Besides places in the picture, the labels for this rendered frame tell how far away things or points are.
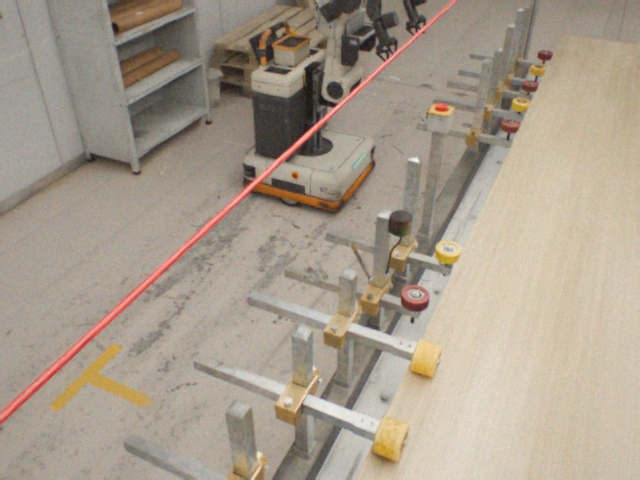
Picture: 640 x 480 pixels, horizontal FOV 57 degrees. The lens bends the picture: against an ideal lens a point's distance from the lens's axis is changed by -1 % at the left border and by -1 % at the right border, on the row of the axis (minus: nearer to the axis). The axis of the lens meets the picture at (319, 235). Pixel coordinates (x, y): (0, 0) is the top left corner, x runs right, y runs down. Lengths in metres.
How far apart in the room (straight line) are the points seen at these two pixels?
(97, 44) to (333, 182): 1.64
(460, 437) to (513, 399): 0.18
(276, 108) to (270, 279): 0.98
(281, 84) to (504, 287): 1.99
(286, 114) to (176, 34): 1.52
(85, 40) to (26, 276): 1.46
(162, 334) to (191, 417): 0.52
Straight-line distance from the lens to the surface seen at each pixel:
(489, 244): 1.95
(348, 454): 1.70
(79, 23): 3.98
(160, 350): 2.87
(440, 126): 2.01
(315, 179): 3.49
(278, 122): 3.49
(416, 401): 1.46
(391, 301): 1.75
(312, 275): 1.80
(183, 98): 4.88
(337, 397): 1.70
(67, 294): 3.31
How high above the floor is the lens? 2.03
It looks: 36 degrees down
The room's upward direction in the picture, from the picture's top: straight up
